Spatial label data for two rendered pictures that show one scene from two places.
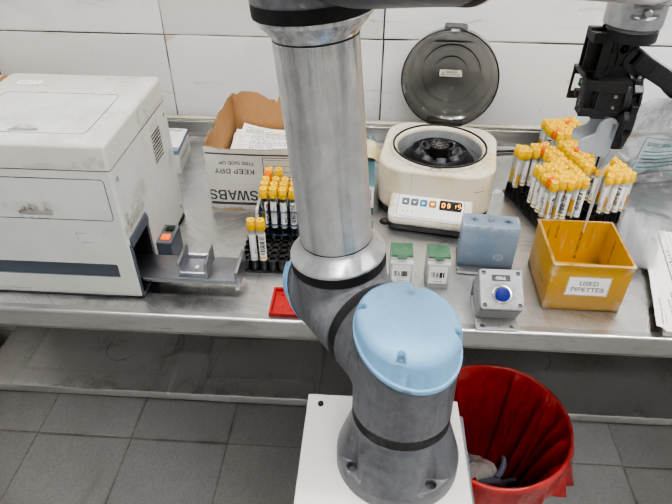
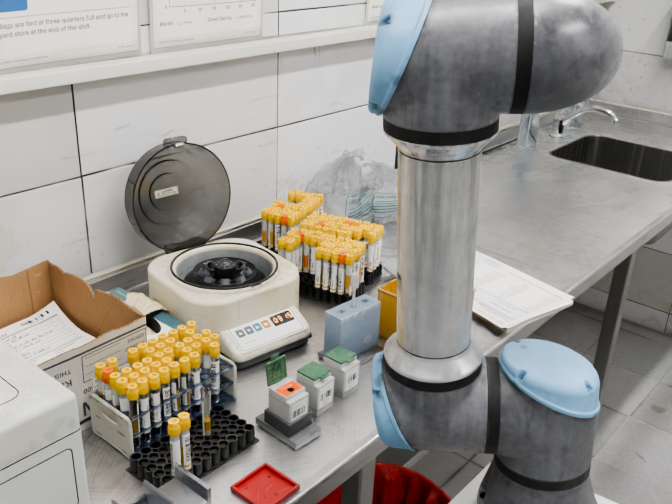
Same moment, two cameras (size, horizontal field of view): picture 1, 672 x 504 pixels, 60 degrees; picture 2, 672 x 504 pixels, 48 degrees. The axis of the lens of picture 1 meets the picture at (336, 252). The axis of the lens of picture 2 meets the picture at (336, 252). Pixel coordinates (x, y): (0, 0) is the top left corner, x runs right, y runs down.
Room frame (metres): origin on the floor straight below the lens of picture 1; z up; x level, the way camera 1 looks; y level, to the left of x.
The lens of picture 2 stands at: (0.21, 0.69, 1.61)
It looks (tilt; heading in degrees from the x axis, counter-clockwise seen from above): 25 degrees down; 306
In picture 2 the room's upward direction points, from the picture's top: 3 degrees clockwise
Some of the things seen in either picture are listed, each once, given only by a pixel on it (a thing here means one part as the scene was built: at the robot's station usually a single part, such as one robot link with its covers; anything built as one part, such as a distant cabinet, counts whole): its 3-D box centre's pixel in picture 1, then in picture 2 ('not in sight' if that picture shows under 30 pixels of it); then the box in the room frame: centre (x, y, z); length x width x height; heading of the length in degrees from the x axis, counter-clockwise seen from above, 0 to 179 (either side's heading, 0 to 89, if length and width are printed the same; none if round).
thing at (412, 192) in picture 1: (436, 173); (230, 296); (1.10, -0.22, 0.94); 0.30 x 0.24 x 0.12; 168
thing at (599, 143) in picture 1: (597, 145); not in sight; (0.79, -0.39, 1.16); 0.06 x 0.03 x 0.09; 86
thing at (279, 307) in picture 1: (290, 302); (265, 487); (0.75, 0.08, 0.88); 0.07 x 0.07 x 0.01; 87
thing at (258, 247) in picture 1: (287, 235); (193, 423); (0.88, 0.09, 0.93); 0.17 x 0.09 x 0.11; 87
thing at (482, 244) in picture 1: (486, 243); (352, 331); (0.86, -0.28, 0.92); 0.10 x 0.07 x 0.10; 82
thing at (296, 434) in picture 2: not in sight; (288, 420); (0.81, -0.04, 0.89); 0.09 x 0.05 x 0.04; 174
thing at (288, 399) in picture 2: not in sight; (288, 405); (0.81, -0.04, 0.92); 0.05 x 0.04 x 0.06; 174
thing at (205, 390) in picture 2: not in sight; (206, 417); (0.88, 0.06, 0.93); 0.01 x 0.01 x 0.10
